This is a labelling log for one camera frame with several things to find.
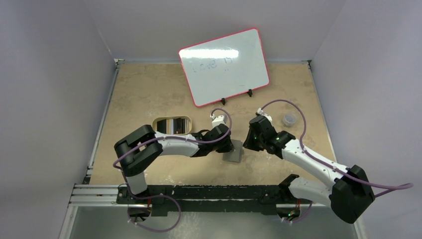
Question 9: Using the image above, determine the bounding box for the aluminium frame rail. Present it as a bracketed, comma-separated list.
[70, 185, 309, 212]

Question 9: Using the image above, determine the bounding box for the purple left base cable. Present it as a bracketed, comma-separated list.
[122, 170, 182, 233]

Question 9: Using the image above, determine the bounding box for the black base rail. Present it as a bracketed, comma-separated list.
[116, 175, 309, 220]

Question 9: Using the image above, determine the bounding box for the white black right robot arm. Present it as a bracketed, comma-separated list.
[243, 116, 375, 224]

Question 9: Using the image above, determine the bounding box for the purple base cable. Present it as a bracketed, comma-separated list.
[282, 201, 314, 226]
[122, 170, 182, 233]

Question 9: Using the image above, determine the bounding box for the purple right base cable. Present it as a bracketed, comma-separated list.
[282, 201, 314, 226]

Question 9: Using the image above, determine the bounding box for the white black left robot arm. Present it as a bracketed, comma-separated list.
[113, 123, 234, 204]

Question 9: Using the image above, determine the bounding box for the small clear plastic cup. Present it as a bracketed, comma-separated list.
[282, 113, 297, 127]

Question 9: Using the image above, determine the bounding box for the red framed whiteboard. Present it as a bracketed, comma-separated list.
[178, 28, 270, 107]

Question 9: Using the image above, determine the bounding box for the grey leather card holder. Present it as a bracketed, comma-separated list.
[222, 139, 244, 163]

